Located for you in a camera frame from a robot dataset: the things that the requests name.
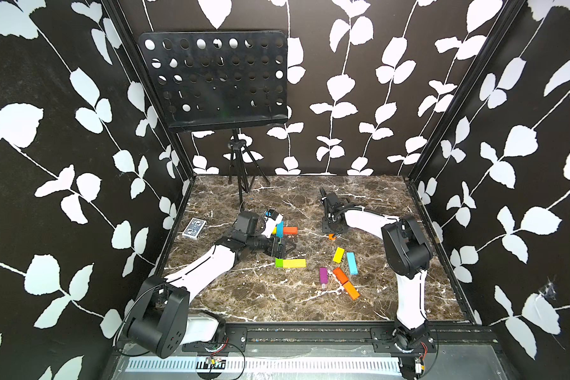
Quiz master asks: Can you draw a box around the light blue block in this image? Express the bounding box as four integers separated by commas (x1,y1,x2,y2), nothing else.
346,252,359,276

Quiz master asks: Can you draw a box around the white perforated strip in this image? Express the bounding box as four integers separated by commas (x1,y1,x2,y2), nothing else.
124,356,401,376

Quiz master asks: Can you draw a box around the teal block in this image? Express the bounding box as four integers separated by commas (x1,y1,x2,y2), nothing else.
275,222,284,238

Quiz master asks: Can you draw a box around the red-orange block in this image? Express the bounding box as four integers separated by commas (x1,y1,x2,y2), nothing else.
283,226,298,235

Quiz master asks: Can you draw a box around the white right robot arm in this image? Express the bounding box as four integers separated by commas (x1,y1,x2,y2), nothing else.
319,188,432,353

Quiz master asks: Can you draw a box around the long yellow block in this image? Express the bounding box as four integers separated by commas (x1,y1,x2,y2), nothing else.
283,259,307,269

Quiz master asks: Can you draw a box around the small yellow block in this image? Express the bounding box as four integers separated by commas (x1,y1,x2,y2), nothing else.
332,247,345,264

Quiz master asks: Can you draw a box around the black front rail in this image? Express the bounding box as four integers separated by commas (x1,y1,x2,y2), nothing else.
116,322,500,355

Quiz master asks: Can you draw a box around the black music stand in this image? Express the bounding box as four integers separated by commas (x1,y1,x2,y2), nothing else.
139,30,289,195

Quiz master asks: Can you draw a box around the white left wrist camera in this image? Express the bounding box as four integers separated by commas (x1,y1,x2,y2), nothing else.
261,209,283,238

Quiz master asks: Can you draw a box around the purple block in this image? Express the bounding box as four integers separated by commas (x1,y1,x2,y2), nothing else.
319,267,329,291

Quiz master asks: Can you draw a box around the red block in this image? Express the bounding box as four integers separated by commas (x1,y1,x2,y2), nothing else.
332,268,349,286

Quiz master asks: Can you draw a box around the orange block front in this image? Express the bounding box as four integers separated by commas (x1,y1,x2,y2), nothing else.
343,282,360,300

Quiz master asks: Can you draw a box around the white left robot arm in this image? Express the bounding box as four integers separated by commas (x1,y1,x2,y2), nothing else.
114,209,295,359

